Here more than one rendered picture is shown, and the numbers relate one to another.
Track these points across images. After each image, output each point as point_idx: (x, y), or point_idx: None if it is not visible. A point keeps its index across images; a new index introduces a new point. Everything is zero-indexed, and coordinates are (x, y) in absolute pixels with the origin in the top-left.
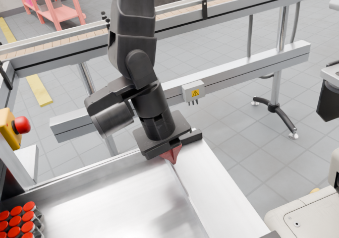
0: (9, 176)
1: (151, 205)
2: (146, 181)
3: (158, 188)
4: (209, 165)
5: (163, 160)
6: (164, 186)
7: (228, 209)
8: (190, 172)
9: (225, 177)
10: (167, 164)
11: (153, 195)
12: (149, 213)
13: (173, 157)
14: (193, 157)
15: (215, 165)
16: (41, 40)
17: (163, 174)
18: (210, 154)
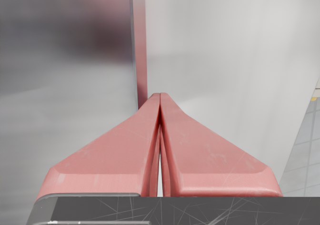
0: None
1: (32, 177)
2: (21, 91)
3: (67, 133)
4: (270, 105)
5: (121, 6)
6: (91, 133)
7: None
8: (200, 107)
9: (276, 156)
10: (132, 46)
11: (43, 150)
12: (24, 193)
13: (163, 196)
14: (252, 48)
15: (287, 109)
16: None
17: (101, 85)
18: (315, 58)
